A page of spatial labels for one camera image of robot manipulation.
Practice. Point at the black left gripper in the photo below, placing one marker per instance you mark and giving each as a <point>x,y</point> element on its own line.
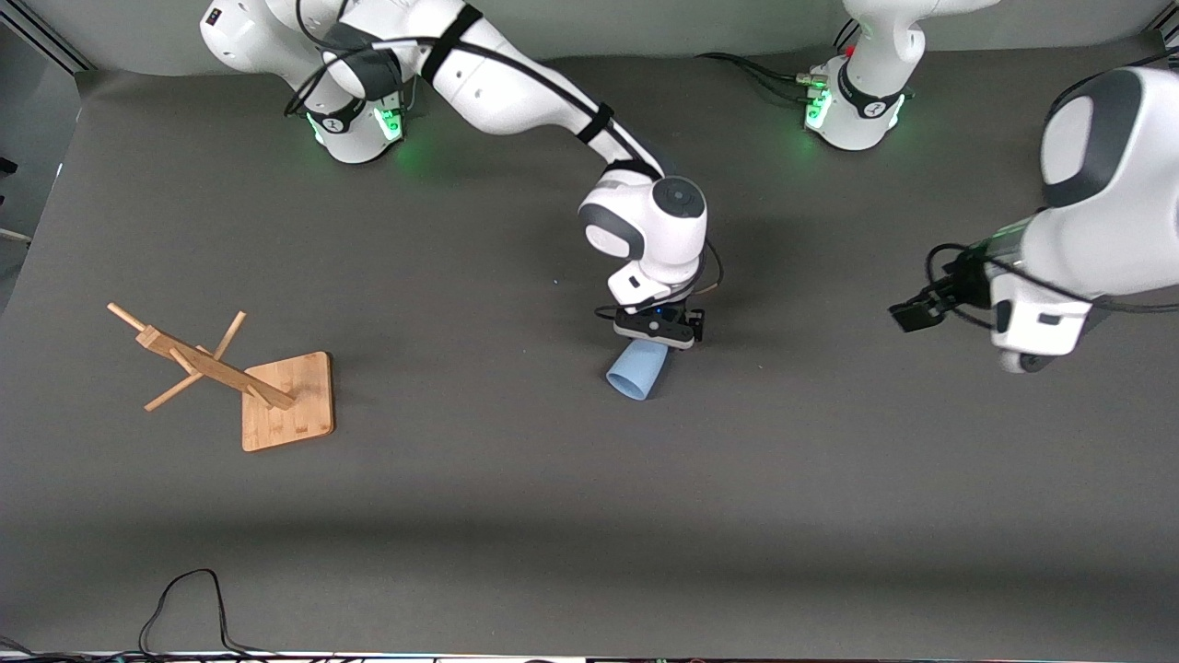
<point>958,284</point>

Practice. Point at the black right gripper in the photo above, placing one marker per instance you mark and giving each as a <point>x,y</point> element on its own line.
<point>698,330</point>

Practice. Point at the light blue cup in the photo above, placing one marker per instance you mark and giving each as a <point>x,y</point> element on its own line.
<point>636,373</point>

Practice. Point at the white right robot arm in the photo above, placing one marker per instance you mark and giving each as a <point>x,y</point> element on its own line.
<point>516,101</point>

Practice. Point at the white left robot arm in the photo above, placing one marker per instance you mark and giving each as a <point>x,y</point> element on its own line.
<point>1105,203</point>

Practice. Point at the wooden cup rack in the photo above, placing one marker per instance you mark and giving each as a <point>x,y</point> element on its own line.
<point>295,405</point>

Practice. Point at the grey table mat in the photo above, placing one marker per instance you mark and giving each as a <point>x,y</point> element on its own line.
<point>589,479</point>

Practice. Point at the aluminium frame rail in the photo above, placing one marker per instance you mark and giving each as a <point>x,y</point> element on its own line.
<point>55,51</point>

